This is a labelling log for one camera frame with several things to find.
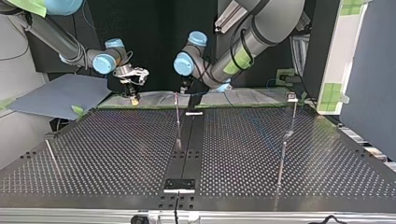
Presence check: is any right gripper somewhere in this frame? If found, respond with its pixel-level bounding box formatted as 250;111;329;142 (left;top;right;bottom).
123;81;141;107

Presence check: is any black panel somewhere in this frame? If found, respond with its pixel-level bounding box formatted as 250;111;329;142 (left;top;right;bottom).
26;0;342;94

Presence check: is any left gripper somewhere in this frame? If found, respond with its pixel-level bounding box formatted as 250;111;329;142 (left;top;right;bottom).
178;76;194;94

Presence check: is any metal post with orange clip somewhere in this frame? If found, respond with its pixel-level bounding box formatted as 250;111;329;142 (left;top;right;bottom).
174;91;183;151

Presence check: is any black cable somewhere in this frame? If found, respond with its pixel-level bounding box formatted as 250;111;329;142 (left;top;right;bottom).
229;27;256;71
173;191;181;224
307;214;348;224

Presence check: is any grey board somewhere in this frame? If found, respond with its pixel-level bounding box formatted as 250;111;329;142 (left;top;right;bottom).
8;73;113;121

